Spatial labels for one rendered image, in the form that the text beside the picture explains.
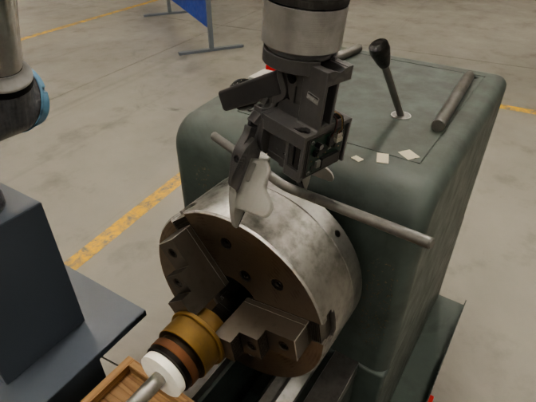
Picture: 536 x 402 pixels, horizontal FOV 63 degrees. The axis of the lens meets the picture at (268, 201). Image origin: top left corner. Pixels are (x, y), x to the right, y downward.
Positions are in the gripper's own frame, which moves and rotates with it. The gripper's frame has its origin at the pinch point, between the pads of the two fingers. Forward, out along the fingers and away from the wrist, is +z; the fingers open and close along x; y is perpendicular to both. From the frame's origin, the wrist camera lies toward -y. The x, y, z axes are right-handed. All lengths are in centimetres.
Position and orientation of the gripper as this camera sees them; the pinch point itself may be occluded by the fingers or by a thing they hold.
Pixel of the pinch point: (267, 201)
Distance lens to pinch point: 54.9
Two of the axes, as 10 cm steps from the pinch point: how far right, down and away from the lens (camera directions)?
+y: 6.8, 5.0, -5.3
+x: 7.3, -3.8, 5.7
